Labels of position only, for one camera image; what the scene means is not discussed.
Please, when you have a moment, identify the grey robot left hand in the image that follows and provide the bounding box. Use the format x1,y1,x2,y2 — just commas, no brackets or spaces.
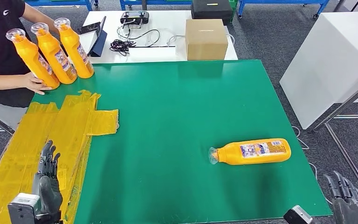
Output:
32,140,63,217

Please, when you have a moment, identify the person's right hand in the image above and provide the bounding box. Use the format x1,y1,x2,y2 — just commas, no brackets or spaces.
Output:
21,72,53,96

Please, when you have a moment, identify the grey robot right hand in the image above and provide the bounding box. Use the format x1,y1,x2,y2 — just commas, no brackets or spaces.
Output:
323,170,358,224

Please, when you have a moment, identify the orange detergent bottle clear cap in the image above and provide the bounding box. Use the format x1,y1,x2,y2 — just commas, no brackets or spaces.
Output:
6,28,61,90
208,138,292,166
30,22,78,84
53,17,95,79

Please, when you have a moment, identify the black smartphone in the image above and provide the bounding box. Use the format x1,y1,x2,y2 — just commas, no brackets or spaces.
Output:
76,22,101,35

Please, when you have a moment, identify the grey chair seat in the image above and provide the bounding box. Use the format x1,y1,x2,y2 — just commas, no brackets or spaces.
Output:
0,96,27,136

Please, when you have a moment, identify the person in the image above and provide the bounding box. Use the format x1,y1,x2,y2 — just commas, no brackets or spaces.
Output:
0,0,62,108

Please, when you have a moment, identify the tablet in blue case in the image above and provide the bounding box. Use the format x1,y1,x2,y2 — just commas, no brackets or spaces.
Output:
87,16,108,58

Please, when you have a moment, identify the blue metal rack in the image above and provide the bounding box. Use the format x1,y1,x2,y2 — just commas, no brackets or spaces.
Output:
24,0,99,11
237,0,330,18
119,0,193,11

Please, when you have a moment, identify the black remote controller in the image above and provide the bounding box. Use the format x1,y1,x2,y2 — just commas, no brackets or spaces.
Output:
120,11,150,25

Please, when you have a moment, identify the white block table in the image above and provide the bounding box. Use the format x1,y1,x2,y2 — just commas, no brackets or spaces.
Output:
279,12,358,130

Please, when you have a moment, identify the white desk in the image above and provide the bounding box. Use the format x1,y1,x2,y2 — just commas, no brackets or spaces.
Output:
82,10,239,64

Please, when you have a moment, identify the brown cardboard box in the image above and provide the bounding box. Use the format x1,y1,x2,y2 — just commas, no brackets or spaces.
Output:
185,19,229,61

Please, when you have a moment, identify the black hard case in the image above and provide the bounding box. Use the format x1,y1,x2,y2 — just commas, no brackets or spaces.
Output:
191,0,234,25

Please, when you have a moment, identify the green plastic crate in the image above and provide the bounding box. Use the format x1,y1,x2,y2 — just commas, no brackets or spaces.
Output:
228,0,239,23

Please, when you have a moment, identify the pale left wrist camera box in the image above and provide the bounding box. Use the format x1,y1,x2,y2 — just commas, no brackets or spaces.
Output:
7,192,42,224

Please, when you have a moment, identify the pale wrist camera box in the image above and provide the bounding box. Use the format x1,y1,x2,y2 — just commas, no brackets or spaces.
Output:
7,192,42,224
283,205,316,224

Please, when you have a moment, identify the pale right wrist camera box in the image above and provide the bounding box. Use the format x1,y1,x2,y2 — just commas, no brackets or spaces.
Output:
283,205,316,224

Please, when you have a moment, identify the white floor cable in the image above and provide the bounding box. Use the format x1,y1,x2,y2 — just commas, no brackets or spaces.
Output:
291,126,334,205

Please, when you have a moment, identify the black cable bundle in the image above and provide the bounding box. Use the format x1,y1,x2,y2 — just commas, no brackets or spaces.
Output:
110,28,161,57

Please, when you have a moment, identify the metal stand frame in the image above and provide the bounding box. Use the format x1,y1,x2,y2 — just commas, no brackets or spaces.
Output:
312,57,358,206

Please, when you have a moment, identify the white cable on desk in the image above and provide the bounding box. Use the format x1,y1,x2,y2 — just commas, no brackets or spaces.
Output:
166,32,236,47

